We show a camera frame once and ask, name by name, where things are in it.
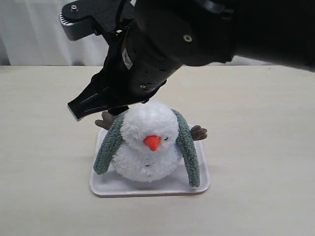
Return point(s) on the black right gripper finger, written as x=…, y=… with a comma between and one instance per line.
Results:
x=92, y=99
x=117, y=106

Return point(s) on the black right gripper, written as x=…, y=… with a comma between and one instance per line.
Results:
x=152, y=41

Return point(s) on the green fuzzy scarf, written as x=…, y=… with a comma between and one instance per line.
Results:
x=189, y=152

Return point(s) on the white plush snowman toy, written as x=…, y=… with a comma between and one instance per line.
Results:
x=147, y=147

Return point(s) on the white rectangular plastic tray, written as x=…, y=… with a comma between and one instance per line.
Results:
x=111, y=184

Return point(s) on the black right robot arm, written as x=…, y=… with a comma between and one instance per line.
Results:
x=151, y=39

